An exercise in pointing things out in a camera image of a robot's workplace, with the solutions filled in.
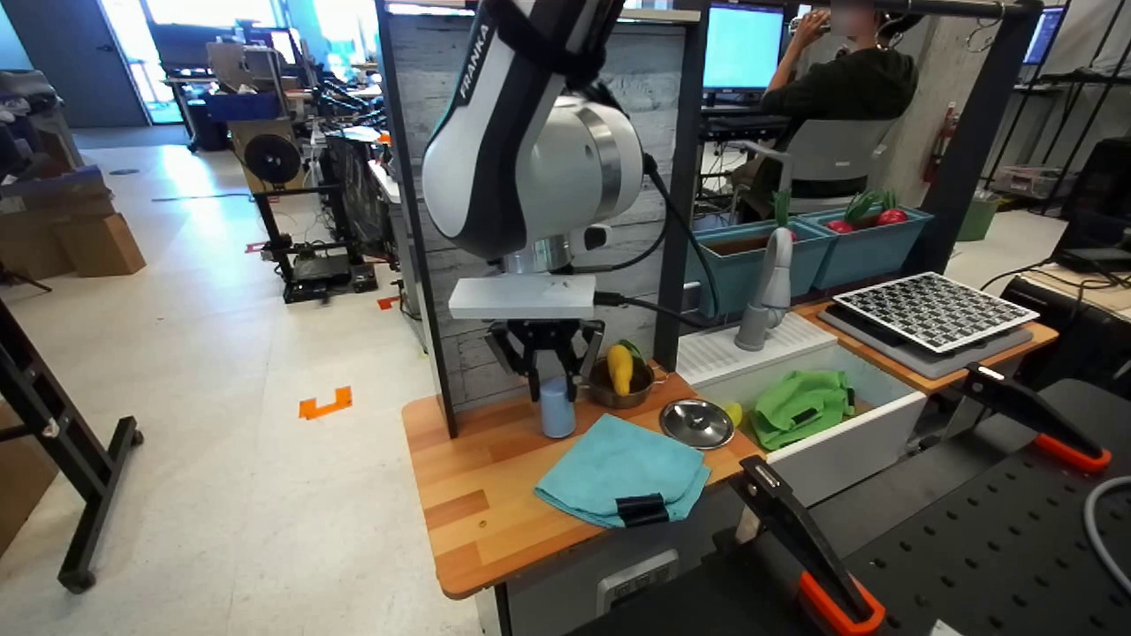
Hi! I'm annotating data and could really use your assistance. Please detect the computer monitor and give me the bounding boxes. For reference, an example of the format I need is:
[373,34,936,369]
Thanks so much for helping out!
[703,9,785,91]

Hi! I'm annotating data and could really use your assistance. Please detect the left toy radish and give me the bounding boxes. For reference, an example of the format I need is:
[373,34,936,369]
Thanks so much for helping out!
[827,219,855,232]

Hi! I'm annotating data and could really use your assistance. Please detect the white toy sink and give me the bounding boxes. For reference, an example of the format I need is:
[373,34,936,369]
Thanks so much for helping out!
[677,315,925,504]

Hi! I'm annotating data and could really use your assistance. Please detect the left teal planter box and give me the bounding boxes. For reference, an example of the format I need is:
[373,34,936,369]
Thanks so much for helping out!
[686,222,832,321]

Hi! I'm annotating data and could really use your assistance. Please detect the teal planter box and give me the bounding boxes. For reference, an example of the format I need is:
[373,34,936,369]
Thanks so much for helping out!
[686,222,832,321]
[803,213,930,295]

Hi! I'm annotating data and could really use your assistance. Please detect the grey wood backsplash panel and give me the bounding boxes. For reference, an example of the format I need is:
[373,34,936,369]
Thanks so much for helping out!
[387,0,653,412]

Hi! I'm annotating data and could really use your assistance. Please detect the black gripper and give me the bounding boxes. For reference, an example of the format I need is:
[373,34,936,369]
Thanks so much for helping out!
[487,317,605,402]

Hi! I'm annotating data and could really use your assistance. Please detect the teal folded cloth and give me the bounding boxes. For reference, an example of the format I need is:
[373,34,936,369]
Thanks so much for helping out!
[533,418,711,531]

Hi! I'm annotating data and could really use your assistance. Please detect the near black orange clamp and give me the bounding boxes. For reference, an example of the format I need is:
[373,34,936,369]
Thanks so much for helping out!
[733,457,888,636]

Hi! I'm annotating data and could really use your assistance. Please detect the yellow toy squash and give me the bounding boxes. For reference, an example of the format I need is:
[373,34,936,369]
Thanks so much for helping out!
[605,344,635,395]

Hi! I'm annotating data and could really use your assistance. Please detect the green cloth in sink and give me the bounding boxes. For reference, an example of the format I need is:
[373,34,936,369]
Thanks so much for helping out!
[754,372,855,450]

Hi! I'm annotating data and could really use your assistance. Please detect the toy radish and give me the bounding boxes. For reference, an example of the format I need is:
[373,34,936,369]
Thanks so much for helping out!
[827,219,855,232]
[844,191,898,231]

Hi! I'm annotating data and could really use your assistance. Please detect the grey office chair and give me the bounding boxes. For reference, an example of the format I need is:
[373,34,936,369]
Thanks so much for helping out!
[733,122,892,213]

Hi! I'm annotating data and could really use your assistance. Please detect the grey cable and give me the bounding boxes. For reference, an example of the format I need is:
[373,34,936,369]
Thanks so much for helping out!
[1081,475,1131,562]

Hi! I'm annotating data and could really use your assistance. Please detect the checkered calibration board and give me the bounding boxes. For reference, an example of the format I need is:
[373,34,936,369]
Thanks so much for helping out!
[832,272,1031,356]

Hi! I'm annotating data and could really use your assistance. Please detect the right teal planter box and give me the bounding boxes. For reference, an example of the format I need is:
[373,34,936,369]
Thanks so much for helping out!
[803,213,930,295]

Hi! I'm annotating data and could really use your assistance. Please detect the cardboard box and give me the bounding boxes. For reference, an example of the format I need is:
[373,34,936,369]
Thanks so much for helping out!
[0,196,145,278]

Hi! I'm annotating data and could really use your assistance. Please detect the dark bowl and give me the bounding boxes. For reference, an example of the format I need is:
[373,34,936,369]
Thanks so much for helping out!
[591,359,653,411]

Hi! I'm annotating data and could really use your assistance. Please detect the black orange clamp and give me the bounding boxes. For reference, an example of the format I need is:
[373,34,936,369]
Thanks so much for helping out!
[733,457,888,636]
[962,364,1115,475]

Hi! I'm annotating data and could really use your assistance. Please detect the yellow banana toy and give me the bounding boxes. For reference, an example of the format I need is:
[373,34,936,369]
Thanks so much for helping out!
[720,402,746,428]

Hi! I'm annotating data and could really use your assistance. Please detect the grey toy faucet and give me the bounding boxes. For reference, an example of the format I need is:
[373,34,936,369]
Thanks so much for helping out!
[737,228,792,354]

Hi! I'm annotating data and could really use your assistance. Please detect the seated person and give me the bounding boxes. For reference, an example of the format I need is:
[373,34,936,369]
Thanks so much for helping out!
[759,10,919,122]

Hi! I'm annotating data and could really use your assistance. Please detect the right toy radish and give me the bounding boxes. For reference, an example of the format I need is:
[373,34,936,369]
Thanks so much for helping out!
[844,191,898,231]

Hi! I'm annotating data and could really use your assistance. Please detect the light blue cylinder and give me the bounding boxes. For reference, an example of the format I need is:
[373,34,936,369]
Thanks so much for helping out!
[541,378,577,438]

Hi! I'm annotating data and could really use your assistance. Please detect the far black orange clamp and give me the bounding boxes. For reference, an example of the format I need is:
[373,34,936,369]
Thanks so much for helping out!
[962,364,1115,475]

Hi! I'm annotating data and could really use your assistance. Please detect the black filament spool stand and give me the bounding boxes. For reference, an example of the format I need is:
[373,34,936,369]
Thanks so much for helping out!
[230,122,379,303]

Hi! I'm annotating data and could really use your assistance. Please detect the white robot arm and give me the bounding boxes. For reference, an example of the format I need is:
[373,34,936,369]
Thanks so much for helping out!
[421,0,643,400]

